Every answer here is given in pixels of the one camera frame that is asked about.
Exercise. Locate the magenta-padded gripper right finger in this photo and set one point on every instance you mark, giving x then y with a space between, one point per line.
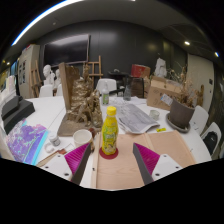
150 160

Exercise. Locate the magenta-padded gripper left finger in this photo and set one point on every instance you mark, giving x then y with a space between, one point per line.
75 160

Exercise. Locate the yellow drink bottle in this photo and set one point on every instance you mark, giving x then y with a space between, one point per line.
110 133

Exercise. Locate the cream cup with dark dots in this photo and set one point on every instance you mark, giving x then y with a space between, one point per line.
82 138

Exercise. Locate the small jar with white lid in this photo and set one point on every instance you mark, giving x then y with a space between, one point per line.
54 140

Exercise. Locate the white tape roll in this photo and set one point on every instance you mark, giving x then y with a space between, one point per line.
46 147

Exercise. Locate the light wooden drawing board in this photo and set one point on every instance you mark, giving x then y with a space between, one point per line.
120 170

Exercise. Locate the small yellow object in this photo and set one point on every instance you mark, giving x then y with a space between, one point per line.
161 129

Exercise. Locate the flat round red coaster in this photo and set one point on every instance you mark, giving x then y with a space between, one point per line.
108 157

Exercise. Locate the folded newspaper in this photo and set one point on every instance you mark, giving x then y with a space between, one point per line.
136 118

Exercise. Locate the small glass cup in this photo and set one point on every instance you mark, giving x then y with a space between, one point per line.
154 115

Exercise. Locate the purple painting with cyan edge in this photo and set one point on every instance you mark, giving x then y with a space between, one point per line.
25 141

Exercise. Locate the grey pot with dried branches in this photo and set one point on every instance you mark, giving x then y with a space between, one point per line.
180 115

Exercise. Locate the white chair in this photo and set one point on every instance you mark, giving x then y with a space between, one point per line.
211 138
46 91
200 118
107 85

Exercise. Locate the cardboard box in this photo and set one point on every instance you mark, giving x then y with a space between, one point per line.
161 91

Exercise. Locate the clear glass bottle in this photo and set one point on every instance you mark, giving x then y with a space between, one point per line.
127 94

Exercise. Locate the small spray bottle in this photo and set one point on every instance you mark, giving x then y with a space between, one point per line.
105 96

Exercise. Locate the black box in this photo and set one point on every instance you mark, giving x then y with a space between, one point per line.
20 115
11 106

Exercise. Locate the white plaster bust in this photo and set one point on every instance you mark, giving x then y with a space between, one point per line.
47 74
57 80

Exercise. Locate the red box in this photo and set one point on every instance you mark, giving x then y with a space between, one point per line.
140 71

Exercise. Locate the wooden easel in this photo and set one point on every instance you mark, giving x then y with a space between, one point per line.
99 66
35 78

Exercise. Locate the white plaster figure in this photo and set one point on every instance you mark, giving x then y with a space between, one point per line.
161 68

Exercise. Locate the beige display cabinet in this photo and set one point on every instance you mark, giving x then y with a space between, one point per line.
26 66

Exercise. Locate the long ceiling light strip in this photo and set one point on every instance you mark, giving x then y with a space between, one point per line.
40 18

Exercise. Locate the large dark wall screen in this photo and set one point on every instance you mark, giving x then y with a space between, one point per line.
65 50

